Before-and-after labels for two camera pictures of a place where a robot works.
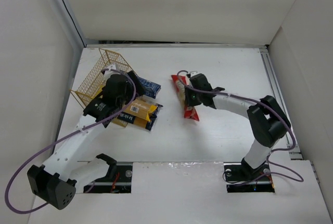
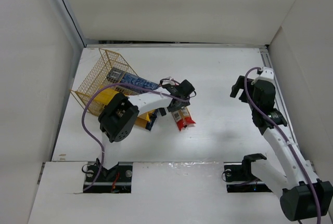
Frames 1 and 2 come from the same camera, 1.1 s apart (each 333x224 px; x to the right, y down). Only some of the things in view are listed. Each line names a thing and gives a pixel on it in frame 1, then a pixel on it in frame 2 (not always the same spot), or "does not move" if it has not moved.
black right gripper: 188,99 -> 239,89
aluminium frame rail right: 278,94 does not move
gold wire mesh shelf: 94,79 does not move
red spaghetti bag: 189,112 -> 183,118
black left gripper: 136,82 -> 161,112
